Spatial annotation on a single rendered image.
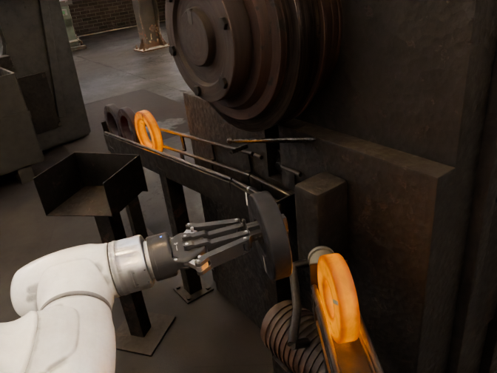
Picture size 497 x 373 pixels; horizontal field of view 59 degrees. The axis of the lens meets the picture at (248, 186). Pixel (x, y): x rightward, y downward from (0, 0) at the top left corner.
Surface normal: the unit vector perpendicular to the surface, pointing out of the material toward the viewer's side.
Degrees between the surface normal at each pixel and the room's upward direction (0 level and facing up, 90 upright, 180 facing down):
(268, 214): 30
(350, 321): 79
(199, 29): 90
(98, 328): 48
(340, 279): 25
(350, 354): 6
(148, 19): 90
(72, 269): 15
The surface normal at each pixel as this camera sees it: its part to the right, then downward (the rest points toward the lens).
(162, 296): -0.10, -0.88
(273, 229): 0.10, -0.24
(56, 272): -0.13, -0.72
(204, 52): -0.80, 0.35
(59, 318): 0.38, -0.84
